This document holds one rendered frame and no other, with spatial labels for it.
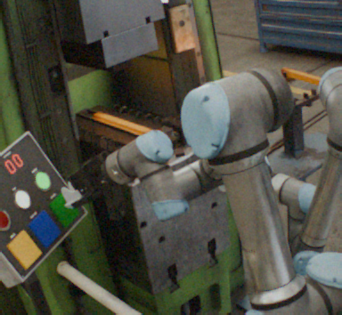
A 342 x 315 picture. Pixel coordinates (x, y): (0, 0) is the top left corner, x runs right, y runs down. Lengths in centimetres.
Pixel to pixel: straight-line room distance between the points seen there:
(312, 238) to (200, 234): 77
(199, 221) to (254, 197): 108
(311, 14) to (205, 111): 471
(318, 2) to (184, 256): 384
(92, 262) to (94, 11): 90
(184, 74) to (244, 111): 118
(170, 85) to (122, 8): 49
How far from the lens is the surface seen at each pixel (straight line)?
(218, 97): 100
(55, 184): 164
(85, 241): 209
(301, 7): 570
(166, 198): 136
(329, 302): 117
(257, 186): 104
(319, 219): 142
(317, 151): 226
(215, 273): 230
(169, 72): 216
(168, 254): 207
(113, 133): 204
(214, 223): 217
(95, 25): 175
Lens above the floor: 179
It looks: 26 degrees down
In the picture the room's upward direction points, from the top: 10 degrees counter-clockwise
